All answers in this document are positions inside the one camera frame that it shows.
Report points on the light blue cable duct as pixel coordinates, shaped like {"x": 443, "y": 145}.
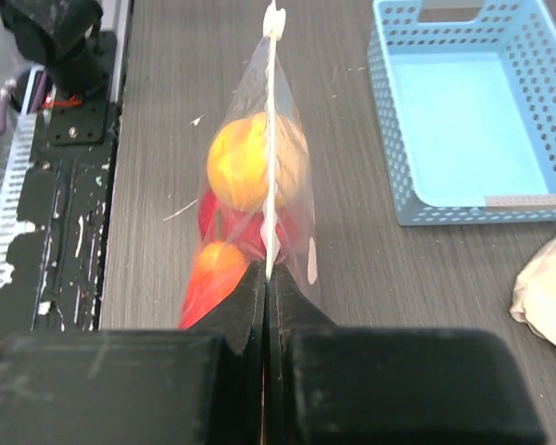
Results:
{"x": 17, "y": 165}

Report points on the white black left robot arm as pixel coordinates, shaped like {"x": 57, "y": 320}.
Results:
{"x": 53, "y": 34}

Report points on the clear zip top bag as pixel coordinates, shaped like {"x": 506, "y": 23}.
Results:
{"x": 264, "y": 88}

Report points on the fake red pomegranate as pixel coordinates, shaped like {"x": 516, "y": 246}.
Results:
{"x": 217, "y": 222}

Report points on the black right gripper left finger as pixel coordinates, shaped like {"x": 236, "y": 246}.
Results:
{"x": 202, "y": 385}

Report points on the fake red pear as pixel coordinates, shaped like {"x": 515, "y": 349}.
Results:
{"x": 218, "y": 270}

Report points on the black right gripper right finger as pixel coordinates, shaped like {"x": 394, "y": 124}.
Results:
{"x": 327, "y": 384}

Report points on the light blue perforated basket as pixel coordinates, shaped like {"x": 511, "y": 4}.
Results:
{"x": 467, "y": 112}

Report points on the beige drawstring cloth bag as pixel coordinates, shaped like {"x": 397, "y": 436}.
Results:
{"x": 534, "y": 293}

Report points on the fake yellow peach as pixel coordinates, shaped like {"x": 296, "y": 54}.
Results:
{"x": 237, "y": 165}

